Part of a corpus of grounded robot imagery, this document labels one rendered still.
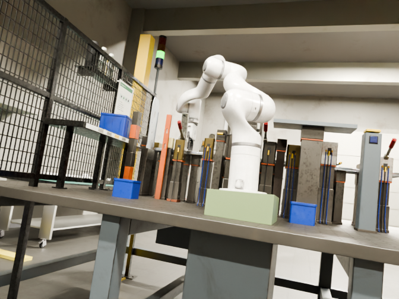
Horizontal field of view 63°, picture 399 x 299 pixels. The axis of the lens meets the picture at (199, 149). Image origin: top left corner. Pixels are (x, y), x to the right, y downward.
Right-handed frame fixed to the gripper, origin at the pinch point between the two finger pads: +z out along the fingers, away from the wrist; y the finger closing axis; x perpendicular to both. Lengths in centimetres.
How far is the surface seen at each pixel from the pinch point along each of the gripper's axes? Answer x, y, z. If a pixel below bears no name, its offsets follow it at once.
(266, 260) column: -55, -78, 45
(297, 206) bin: -65, -49, 26
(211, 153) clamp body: -20.0, -22.9, 4.6
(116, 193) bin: 19, -49, 32
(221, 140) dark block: -25.0, -24.9, -2.7
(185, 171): -0.6, -1.6, 15.1
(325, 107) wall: -167, 820, -258
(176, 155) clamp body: 0.6, -20.0, 7.4
